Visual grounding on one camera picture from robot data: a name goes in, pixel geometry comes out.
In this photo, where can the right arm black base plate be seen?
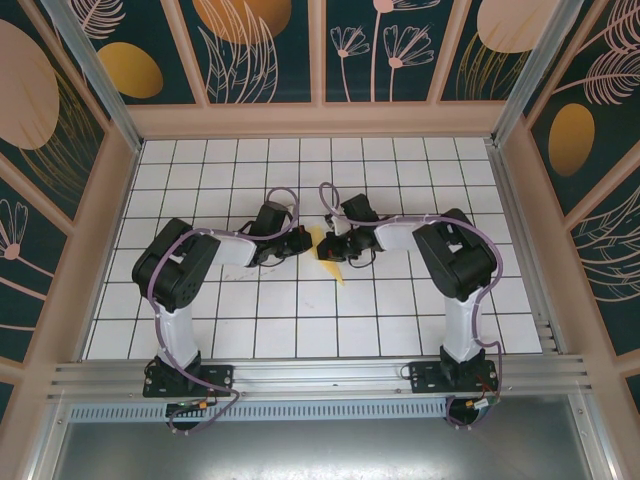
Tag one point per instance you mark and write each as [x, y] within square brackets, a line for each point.
[425, 377]

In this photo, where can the aluminium frame post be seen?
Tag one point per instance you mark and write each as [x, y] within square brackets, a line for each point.
[530, 75]
[95, 75]

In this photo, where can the aluminium mounting rail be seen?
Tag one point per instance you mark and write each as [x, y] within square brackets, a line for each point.
[320, 372]

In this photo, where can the small circuit board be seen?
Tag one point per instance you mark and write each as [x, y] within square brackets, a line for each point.
[482, 404]
[192, 406]

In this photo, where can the grey metal sheet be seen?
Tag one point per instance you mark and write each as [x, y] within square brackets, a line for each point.
[320, 450]

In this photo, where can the aluminium side rail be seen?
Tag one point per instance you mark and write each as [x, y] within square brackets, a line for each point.
[520, 250]

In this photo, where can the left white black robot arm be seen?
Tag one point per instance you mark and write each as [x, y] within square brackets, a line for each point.
[175, 335]

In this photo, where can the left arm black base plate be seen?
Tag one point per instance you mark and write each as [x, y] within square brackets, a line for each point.
[220, 375]

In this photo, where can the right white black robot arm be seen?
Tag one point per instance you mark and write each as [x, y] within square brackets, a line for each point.
[462, 330]

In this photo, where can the yellow cloth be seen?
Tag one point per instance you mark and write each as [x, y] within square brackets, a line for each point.
[336, 272]

